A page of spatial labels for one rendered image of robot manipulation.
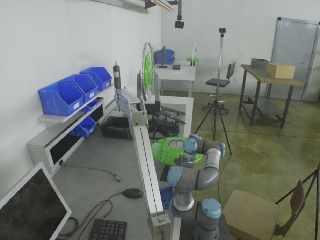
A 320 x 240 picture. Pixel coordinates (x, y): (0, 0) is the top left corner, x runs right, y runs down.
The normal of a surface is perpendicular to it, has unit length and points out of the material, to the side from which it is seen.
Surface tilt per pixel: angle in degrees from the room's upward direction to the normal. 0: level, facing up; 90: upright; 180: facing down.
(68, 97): 88
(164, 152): 17
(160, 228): 90
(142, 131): 53
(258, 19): 90
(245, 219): 0
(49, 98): 92
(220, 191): 0
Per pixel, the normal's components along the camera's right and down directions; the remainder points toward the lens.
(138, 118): 0.32, 0.40
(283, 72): 0.11, 0.43
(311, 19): -0.18, 0.42
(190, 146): -0.35, -0.04
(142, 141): 0.26, -0.22
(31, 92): 0.98, 0.07
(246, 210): 0.00, -0.90
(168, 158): -0.17, -0.69
